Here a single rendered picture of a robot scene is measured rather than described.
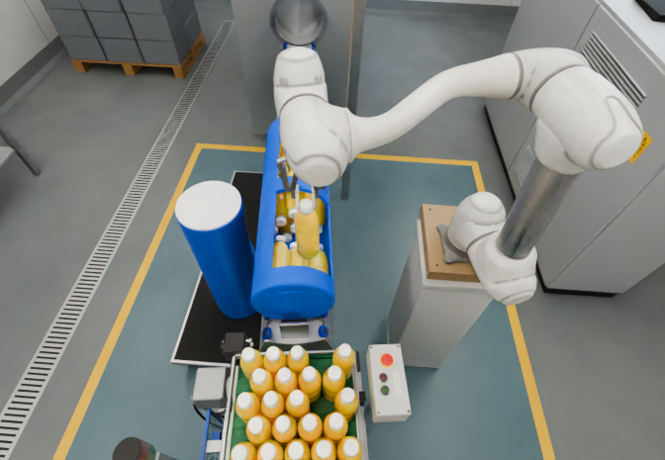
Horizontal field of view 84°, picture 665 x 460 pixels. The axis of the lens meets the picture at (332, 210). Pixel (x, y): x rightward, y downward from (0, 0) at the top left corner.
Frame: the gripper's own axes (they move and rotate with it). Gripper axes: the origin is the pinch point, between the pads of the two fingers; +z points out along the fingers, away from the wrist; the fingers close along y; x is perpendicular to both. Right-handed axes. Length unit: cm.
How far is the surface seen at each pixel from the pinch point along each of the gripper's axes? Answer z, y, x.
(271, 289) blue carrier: 30.0, 11.6, 11.9
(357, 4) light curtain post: 1, -26, -130
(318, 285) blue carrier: 29.7, -3.0, 11.1
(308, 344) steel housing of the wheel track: 58, 1, 20
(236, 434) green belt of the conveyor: 60, 24, 47
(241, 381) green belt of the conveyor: 60, 24, 31
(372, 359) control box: 40, -19, 31
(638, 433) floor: 151, -174, 41
